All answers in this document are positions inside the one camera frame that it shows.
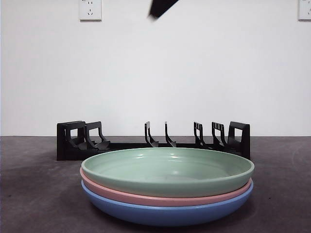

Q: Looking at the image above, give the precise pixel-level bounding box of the pale green round plate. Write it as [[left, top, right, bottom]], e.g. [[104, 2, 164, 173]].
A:
[[80, 147, 255, 199]]

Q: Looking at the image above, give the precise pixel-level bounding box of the pink round plate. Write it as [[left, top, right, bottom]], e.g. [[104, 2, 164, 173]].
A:
[[79, 167, 252, 207]]

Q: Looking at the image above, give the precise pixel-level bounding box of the blue round plate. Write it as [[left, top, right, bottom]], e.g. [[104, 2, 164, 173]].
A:
[[81, 181, 254, 227]]

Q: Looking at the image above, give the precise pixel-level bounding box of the black plastic plate rack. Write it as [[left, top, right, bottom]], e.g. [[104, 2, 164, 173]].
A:
[[56, 120, 251, 161]]

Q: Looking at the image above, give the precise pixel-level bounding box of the white wall socket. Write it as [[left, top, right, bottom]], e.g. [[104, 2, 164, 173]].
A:
[[79, 0, 102, 21], [297, 0, 311, 21]]

